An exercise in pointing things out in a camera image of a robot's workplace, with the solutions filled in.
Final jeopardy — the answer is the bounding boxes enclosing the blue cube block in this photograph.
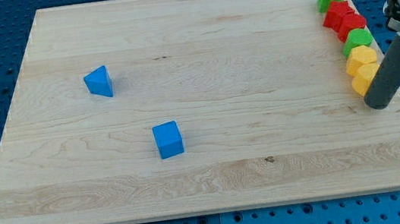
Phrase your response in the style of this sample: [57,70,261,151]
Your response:
[152,121,184,159]

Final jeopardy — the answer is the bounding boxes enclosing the light wooden board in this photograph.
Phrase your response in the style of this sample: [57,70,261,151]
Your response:
[0,0,400,224]

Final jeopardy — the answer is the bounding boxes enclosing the blue triangular prism block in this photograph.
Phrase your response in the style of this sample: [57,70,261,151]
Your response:
[83,65,114,97]

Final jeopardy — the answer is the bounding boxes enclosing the yellow round block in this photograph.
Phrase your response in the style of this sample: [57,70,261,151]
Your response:
[351,63,380,96]

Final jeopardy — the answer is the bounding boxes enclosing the yellow hexagon block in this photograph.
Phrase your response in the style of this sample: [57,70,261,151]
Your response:
[345,46,378,77]

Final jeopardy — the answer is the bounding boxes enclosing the red star block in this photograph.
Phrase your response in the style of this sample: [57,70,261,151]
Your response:
[323,0,355,32]

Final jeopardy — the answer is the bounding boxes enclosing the green round block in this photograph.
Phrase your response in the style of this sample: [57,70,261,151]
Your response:
[342,28,374,58]

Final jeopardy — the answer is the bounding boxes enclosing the red round block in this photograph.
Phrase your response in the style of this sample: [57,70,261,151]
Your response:
[337,14,367,42]

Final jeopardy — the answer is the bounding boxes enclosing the dark grey cylindrical pointer tool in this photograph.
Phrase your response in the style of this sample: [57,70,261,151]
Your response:
[364,33,400,110]

